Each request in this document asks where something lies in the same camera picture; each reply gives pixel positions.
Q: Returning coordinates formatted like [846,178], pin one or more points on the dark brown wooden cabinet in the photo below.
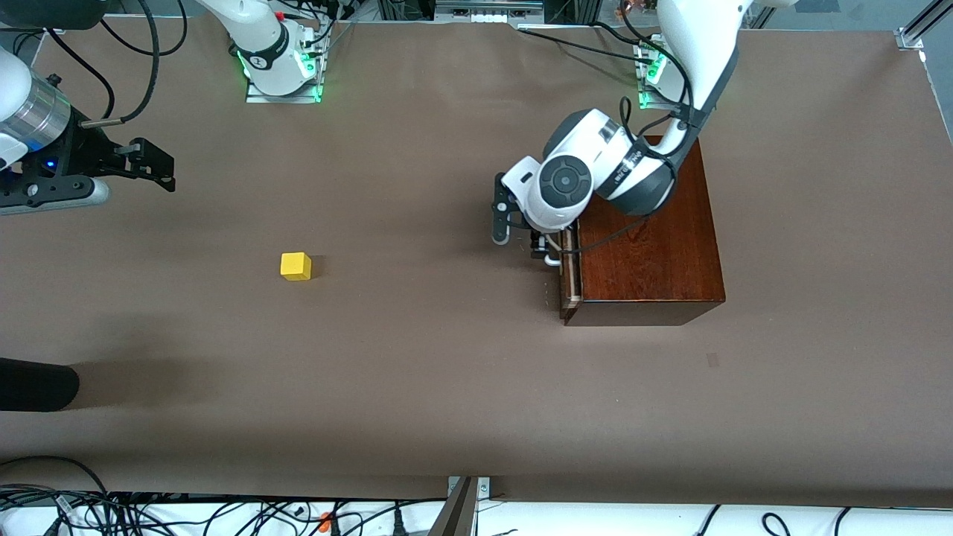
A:
[655,268]

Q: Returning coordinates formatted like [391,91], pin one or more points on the dark diagonal bar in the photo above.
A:
[456,514]

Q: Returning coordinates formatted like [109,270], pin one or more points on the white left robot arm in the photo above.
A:
[566,182]

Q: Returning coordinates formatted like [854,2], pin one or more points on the white power strip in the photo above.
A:
[488,10]

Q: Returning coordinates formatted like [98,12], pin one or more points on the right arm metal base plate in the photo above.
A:
[275,98]

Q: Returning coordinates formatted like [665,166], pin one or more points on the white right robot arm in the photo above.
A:
[257,37]

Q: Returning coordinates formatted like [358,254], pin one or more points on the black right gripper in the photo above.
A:
[88,155]

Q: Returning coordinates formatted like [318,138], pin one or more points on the yellow block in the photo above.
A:
[295,266]

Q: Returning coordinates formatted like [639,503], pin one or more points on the orange connector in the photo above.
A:
[325,521]

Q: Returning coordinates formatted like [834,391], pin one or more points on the small metal bracket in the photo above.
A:
[484,486]

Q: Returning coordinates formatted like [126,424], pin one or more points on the aluminium frame corner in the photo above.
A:
[919,30]

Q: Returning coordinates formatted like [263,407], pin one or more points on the black cylinder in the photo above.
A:
[33,385]

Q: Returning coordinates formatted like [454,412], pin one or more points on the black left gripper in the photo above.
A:
[537,243]

